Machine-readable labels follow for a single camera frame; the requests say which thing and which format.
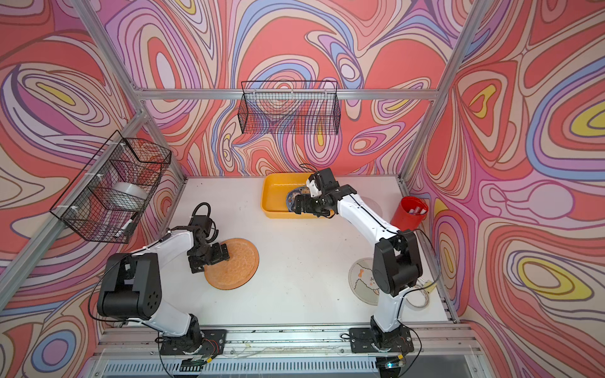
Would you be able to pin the yellow plastic storage box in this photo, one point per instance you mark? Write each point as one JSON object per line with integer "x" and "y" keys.
{"x": 275, "y": 191}

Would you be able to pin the pink rainbow unicorn coaster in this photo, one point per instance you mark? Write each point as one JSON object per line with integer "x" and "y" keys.
{"x": 373, "y": 205}

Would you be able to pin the beige white dog coaster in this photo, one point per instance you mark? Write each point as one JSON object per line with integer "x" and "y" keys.
{"x": 362, "y": 282}

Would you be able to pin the blue toast cartoon coaster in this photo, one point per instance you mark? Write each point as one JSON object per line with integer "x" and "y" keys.
{"x": 290, "y": 198}

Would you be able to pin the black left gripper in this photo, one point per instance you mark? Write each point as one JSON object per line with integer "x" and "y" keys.
{"x": 220, "y": 256}

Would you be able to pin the black wire basket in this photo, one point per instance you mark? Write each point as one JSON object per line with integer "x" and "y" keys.
{"x": 84, "y": 207}
{"x": 289, "y": 107}

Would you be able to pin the black wire basket back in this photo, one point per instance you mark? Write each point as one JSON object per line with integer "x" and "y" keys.
{"x": 289, "y": 107}

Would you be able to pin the yellow sticky note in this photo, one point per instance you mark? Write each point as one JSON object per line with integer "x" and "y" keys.
{"x": 430, "y": 287}

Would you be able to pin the white marker pen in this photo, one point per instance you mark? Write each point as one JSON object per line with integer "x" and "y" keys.
{"x": 123, "y": 230}

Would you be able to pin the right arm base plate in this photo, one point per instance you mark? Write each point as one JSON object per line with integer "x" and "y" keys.
{"x": 372, "y": 340}

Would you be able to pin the red plastic cup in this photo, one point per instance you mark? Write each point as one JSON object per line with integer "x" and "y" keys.
{"x": 410, "y": 213}

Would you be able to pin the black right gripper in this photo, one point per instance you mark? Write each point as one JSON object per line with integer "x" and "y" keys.
{"x": 307, "y": 209}

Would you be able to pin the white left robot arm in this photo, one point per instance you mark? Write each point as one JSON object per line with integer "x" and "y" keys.
{"x": 131, "y": 286}

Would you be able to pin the orange round coaster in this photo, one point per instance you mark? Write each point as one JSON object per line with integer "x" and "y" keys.
{"x": 238, "y": 270}

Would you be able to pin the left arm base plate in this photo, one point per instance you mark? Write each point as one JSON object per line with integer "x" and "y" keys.
{"x": 208, "y": 343}

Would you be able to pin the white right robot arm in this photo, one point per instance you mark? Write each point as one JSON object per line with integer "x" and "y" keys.
{"x": 397, "y": 263}

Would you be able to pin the black wire basket left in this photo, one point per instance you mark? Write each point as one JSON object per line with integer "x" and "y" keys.
{"x": 84, "y": 207}

